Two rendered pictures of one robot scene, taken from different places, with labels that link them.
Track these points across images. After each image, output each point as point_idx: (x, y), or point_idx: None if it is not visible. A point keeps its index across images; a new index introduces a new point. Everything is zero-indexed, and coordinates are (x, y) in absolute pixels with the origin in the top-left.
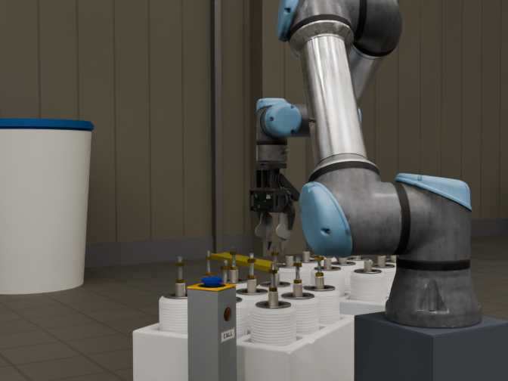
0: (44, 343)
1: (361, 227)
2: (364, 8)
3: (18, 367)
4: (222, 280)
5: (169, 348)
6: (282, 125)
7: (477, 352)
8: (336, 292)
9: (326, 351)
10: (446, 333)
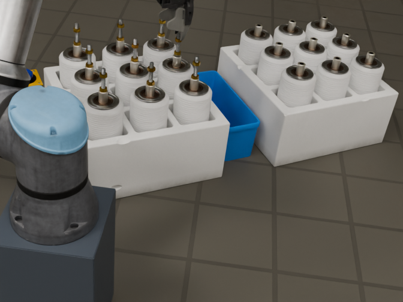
0: (106, 17)
1: None
2: None
3: (54, 39)
4: (155, 39)
5: None
6: None
7: (44, 266)
8: (200, 99)
9: (151, 149)
10: (3, 245)
